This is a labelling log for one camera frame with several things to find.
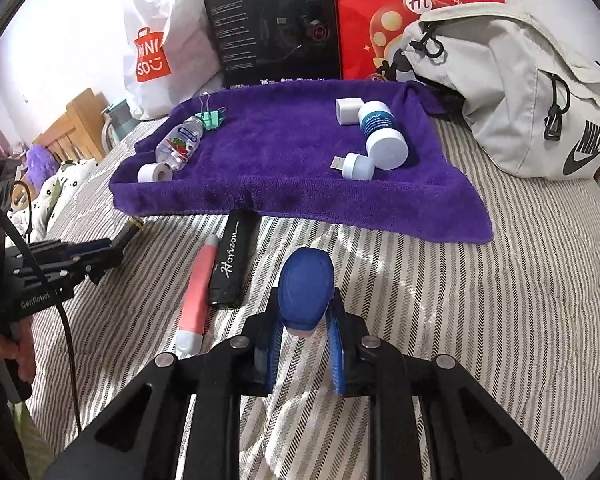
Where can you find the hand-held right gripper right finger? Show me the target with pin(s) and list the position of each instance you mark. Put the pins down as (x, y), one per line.
(337, 355)

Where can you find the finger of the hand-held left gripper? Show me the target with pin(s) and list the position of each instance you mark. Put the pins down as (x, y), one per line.
(95, 267)
(97, 247)

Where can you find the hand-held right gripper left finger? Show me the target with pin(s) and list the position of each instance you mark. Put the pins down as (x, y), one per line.
(275, 340)

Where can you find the blue oval lotion container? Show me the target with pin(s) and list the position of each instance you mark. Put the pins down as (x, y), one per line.
(305, 280)

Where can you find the white tape roll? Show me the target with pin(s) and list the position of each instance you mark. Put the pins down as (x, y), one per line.
(152, 172)

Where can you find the clear plastic bottle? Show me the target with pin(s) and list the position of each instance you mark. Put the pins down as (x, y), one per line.
(180, 142)

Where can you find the green binder clip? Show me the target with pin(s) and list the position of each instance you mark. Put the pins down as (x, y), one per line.
(214, 120)

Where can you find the white round plug-in light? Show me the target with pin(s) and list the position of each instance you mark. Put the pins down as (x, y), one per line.
(357, 166)

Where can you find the white teal cylinder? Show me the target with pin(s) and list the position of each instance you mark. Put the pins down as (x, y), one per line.
(385, 140)

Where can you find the white charger adapter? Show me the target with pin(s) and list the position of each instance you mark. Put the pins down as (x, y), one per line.
(349, 111)

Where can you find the person's left hand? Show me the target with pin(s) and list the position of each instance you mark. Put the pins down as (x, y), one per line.
(10, 355)

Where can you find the white floral pillow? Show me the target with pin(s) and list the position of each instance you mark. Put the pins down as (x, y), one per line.
(65, 180)

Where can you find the pink tube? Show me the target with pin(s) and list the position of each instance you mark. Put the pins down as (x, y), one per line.
(197, 295)

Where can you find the black case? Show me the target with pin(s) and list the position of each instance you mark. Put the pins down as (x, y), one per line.
(230, 260)

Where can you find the striped quilt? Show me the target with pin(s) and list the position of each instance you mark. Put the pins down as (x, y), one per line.
(430, 310)

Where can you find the purple plush pillow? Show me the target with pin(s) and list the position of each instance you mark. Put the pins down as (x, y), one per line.
(42, 157)

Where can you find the wooden headboard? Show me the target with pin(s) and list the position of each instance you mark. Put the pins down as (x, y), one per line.
(75, 130)

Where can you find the purple towel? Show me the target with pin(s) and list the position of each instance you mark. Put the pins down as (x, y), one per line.
(280, 160)

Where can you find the white plastic shopping bag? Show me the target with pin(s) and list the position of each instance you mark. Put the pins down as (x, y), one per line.
(150, 20)

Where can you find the black headphone box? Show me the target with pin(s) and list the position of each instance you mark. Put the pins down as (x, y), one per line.
(260, 20)

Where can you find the grey backpack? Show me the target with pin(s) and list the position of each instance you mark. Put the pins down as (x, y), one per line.
(505, 85)

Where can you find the red paper bag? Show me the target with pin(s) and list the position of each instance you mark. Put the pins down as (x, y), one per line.
(370, 0)

